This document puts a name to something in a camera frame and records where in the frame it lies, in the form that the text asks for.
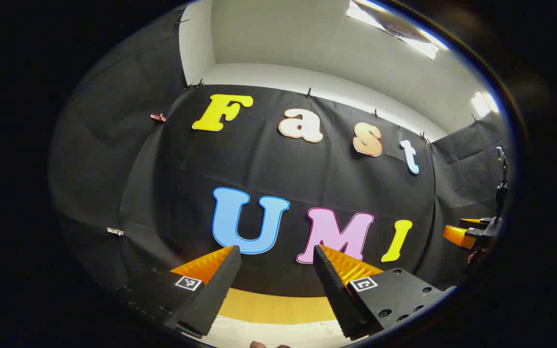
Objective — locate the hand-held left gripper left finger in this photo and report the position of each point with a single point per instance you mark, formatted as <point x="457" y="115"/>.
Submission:
<point x="220" y="290"/>

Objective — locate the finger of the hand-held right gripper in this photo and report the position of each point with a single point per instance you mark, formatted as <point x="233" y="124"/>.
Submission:
<point x="474" y="222"/>
<point x="456" y="236"/>

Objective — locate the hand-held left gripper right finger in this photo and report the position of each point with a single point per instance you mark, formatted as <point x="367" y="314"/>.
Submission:
<point x="334" y="295"/>

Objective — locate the white jeans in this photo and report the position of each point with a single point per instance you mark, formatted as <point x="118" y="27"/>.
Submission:
<point x="278" y="334"/>

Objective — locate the small ceiling light panel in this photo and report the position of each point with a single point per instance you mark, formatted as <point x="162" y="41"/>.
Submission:
<point x="480" y="104"/>

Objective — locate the white cloth clip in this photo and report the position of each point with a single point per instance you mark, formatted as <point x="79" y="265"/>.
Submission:
<point x="115" y="231"/>

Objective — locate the black backdrop cloth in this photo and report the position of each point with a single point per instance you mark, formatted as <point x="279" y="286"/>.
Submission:
<point x="269" y="164"/>

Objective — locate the pink cloth clip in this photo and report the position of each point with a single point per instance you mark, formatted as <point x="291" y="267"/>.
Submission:
<point x="157" y="117"/>

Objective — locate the large ceiling light panel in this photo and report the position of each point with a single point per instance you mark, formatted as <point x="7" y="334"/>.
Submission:
<point x="404" y="34"/>

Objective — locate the row of small black clips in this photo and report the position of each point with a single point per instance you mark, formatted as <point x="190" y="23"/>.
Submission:
<point x="309" y="92"/>

